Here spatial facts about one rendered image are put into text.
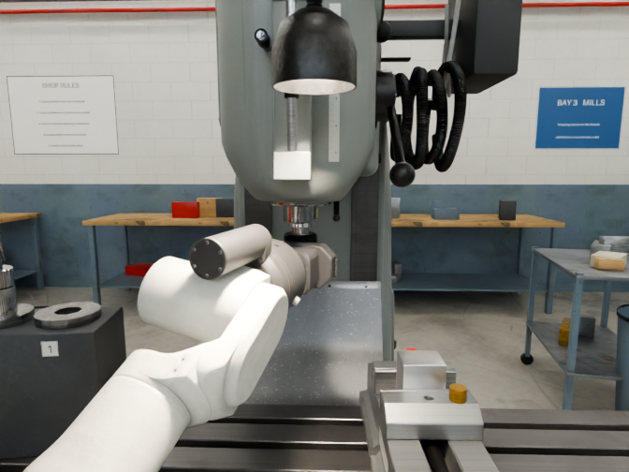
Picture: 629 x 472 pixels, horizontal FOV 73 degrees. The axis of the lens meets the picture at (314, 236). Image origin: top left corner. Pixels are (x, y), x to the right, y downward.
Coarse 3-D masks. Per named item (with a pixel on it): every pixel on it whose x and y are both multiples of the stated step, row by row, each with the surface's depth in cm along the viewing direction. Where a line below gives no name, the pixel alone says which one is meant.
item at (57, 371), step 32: (0, 320) 61; (32, 320) 65; (64, 320) 61; (96, 320) 65; (0, 352) 59; (32, 352) 60; (64, 352) 60; (96, 352) 61; (0, 384) 60; (32, 384) 60; (64, 384) 61; (96, 384) 61; (0, 416) 61; (32, 416) 61; (64, 416) 61; (0, 448) 61; (32, 448) 62
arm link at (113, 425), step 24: (120, 384) 29; (144, 384) 29; (96, 408) 27; (120, 408) 27; (144, 408) 28; (168, 408) 29; (72, 432) 26; (96, 432) 26; (120, 432) 26; (144, 432) 27; (168, 432) 29; (48, 456) 25; (72, 456) 25; (96, 456) 25; (120, 456) 26; (144, 456) 27
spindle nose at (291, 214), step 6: (288, 210) 58; (294, 210) 57; (300, 210) 57; (306, 210) 57; (312, 210) 58; (288, 216) 58; (294, 216) 57; (300, 216) 57; (306, 216) 57; (312, 216) 58; (288, 222) 58; (294, 222) 57; (300, 222) 57; (306, 222) 57; (312, 222) 58
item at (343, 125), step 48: (240, 0) 47; (336, 0) 47; (384, 0) 50; (240, 48) 48; (240, 96) 49; (336, 96) 48; (240, 144) 50; (336, 144) 49; (288, 192) 51; (336, 192) 52
